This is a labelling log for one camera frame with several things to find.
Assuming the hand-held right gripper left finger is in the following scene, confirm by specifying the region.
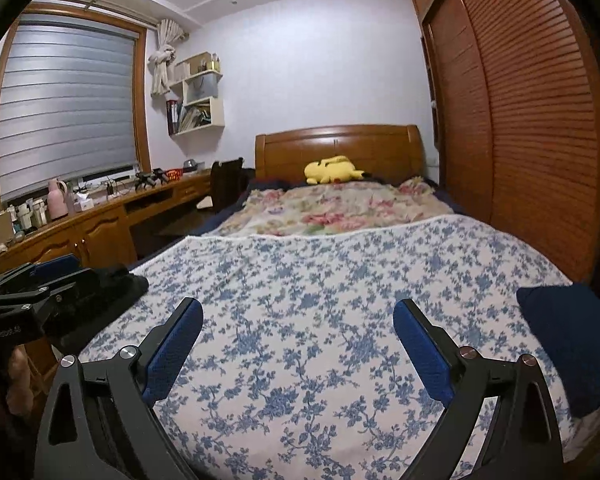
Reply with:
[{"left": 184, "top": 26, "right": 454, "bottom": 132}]
[{"left": 34, "top": 297, "right": 204, "bottom": 480}]

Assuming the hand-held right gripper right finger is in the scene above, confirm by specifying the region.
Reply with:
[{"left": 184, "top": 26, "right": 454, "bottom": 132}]
[{"left": 392, "top": 298, "right": 565, "bottom": 480}]

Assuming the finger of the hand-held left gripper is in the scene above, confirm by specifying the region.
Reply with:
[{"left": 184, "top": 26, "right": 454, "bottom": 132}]
[
  {"left": 0, "top": 267, "right": 101, "bottom": 321},
  {"left": 0, "top": 254, "right": 81, "bottom": 293}
]

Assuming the person's left hand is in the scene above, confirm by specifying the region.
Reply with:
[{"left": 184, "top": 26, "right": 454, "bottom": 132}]
[{"left": 6, "top": 347, "right": 35, "bottom": 413}]

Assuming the dark grey folded garment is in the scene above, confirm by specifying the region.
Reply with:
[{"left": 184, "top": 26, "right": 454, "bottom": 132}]
[{"left": 50, "top": 305, "right": 111, "bottom": 358}]

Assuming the wooden desk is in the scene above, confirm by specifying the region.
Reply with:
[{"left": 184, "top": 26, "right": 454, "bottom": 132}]
[{"left": 0, "top": 170, "right": 216, "bottom": 281}]

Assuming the pink thermos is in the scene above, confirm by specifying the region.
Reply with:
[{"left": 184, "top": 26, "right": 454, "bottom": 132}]
[{"left": 47, "top": 178, "right": 72, "bottom": 221}]

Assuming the blue floral bed sheet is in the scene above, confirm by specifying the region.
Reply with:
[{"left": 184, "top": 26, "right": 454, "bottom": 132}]
[{"left": 77, "top": 212, "right": 578, "bottom": 480}]

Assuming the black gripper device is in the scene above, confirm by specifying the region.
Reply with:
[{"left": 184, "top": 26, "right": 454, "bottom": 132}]
[{"left": 135, "top": 170, "right": 170, "bottom": 192}]

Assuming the grey window blind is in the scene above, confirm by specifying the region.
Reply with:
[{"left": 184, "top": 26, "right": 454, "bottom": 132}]
[{"left": 0, "top": 14, "right": 138, "bottom": 201}]

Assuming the dark chair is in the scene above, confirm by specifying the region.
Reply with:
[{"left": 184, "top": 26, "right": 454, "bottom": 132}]
[{"left": 157, "top": 157, "right": 246, "bottom": 238}]

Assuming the pink floral quilt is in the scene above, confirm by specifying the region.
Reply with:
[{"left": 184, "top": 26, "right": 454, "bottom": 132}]
[{"left": 215, "top": 177, "right": 456, "bottom": 238}]

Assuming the row of books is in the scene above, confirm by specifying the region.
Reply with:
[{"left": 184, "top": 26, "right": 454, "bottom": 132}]
[{"left": 166, "top": 99, "right": 213, "bottom": 136}]

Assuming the yellow plush toy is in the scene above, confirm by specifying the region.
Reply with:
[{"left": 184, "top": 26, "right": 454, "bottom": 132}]
[{"left": 304, "top": 155, "right": 365, "bottom": 186}]

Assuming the wooden headboard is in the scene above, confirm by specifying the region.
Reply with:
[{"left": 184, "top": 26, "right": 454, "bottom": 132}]
[{"left": 254, "top": 124, "right": 426, "bottom": 186}]

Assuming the tied beige curtain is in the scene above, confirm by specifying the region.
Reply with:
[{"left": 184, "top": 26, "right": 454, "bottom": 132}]
[{"left": 149, "top": 18, "right": 188, "bottom": 98}]

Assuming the grey paper bag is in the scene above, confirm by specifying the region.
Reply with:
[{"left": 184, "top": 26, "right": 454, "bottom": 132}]
[{"left": 182, "top": 72, "right": 220, "bottom": 106}]

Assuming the wooden louvred wardrobe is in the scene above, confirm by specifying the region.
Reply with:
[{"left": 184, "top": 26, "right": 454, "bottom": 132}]
[{"left": 410, "top": 0, "right": 600, "bottom": 286}]

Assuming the wooden window frame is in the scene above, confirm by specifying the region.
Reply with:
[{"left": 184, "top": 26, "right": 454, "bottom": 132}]
[{"left": 0, "top": 2, "right": 153, "bottom": 201}]

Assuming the white wall shelf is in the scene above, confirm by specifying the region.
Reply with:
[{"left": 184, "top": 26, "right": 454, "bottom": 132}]
[{"left": 166, "top": 51, "right": 226, "bottom": 137}]

